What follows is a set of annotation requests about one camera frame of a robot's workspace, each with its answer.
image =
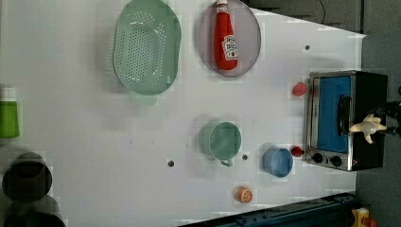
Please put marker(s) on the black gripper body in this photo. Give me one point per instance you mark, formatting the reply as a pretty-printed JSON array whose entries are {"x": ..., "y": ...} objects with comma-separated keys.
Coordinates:
[{"x": 393, "y": 110}]

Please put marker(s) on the silver black toaster oven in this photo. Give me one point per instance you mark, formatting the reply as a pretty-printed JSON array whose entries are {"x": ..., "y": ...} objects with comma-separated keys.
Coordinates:
[{"x": 336, "y": 102}]

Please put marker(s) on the pink toy strawberry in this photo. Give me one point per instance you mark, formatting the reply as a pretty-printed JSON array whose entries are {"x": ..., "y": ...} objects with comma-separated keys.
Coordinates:
[{"x": 299, "y": 89}]

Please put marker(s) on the red toy strawberry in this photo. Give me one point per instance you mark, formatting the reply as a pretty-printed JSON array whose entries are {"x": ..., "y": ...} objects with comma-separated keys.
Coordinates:
[{"x": 297, "y": 151}]

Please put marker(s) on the blue cup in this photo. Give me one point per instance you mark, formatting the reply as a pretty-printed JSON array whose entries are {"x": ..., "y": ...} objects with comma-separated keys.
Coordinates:
[{"x": 278, "y": 162}]

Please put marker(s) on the grey round plate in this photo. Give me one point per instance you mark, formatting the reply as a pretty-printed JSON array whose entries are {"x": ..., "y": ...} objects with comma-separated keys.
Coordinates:
[{"x": 247, "y": 37}]

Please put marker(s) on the orange slice toy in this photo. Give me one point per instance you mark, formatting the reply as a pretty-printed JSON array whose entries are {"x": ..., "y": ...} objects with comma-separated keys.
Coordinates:
[{"x": 243, "y": 194}]

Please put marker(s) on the green mug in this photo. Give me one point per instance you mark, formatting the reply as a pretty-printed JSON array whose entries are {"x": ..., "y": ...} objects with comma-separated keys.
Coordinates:
[{"x": 220, "y": 139}]

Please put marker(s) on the red ketchup bottle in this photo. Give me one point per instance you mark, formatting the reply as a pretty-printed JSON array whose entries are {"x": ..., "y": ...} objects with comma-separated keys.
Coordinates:
[{"x": 225, "y": 50}]

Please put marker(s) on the green perforated colander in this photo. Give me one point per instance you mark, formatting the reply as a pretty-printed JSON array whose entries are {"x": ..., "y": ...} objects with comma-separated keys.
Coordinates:
[{"x": 146, "y": 47}]

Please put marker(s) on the black cylinder lower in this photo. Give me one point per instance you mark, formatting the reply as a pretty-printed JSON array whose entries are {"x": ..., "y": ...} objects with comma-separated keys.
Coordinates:
[{"x": 45, "y": 212}]

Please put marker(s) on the black cylinder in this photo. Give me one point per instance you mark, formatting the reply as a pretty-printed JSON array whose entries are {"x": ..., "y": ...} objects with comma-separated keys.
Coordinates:
[
  {"x": 28, "y": 179},
  {"x": 45, "y": 212}
]

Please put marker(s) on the black cylinder upper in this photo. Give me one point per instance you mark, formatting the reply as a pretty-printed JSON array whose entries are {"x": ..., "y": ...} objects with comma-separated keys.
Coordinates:
[{"x": 28, "y": 179}]

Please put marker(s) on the green bottle white cap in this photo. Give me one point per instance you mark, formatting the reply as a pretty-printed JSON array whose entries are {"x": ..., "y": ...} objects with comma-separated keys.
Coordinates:
[{"x": 9, "y": 122}]

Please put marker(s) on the blue metal frame rail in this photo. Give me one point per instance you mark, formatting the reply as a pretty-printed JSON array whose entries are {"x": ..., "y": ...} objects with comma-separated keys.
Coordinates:
[{"x": 331, "y": 211}]

